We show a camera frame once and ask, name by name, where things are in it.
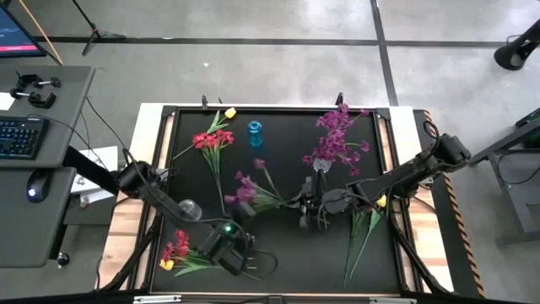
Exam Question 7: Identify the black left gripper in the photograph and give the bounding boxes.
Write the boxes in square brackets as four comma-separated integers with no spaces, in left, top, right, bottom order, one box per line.
[197,221,257,275]

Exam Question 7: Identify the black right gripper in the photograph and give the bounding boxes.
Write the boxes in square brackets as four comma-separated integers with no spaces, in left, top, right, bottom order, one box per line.
[289,176,337,229]

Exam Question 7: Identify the clear flared glass vase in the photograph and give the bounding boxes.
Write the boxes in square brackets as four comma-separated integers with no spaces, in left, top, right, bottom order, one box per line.
[312,156,333,174]

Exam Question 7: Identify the clear round glass bottle vase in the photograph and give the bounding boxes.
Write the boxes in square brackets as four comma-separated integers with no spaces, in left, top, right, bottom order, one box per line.
[176,198,203,223]

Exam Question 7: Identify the green stem piece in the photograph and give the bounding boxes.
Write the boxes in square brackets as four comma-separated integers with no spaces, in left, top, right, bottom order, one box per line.
[159,258,265,282]

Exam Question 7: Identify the blue patterned glass vase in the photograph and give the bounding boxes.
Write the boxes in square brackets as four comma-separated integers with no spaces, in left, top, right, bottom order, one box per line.
[247,120,264,148]

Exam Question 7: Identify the white printed paper sheets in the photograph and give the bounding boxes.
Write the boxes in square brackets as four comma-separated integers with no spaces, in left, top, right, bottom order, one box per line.
[69,145,120,208]

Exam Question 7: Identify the black computer mouse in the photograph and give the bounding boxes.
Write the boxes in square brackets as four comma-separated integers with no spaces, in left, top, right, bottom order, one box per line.
[25,168,54,204]

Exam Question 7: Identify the grey desk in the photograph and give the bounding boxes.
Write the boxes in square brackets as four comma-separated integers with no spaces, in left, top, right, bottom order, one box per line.
[0,65,96,269]

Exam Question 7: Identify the backlit black keyboard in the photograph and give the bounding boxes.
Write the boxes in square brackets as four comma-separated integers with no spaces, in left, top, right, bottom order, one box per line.
[0,116,51,160]

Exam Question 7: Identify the black C-clamp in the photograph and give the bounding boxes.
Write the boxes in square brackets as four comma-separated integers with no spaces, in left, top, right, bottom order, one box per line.
[15,73,62,90]
[9,87,57,110]

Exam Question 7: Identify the green black device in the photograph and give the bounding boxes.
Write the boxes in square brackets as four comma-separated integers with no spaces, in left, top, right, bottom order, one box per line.
[514,107,540,128]

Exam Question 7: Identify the black tripod stand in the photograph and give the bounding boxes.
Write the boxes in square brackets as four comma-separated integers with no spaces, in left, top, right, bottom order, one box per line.
[70,0,127,57]

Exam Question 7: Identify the black cone stand base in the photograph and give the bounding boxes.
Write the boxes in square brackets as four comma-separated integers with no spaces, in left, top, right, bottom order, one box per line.
[493,19,540,72]

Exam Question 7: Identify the thin yellow rod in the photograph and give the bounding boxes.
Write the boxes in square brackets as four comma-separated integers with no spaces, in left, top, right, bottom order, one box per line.
[17,0,64,67]

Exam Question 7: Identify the computer monitor with red bar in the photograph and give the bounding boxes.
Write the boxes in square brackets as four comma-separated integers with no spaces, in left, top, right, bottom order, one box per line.
[0,3,47,59]

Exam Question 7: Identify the white metal bracket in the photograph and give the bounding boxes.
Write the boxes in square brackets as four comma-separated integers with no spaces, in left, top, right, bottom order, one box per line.
[369,296,418,304]
[133,295,182,304]

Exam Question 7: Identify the black table frame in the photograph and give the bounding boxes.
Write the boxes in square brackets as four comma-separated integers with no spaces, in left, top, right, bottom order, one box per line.
[96,103,455,296]

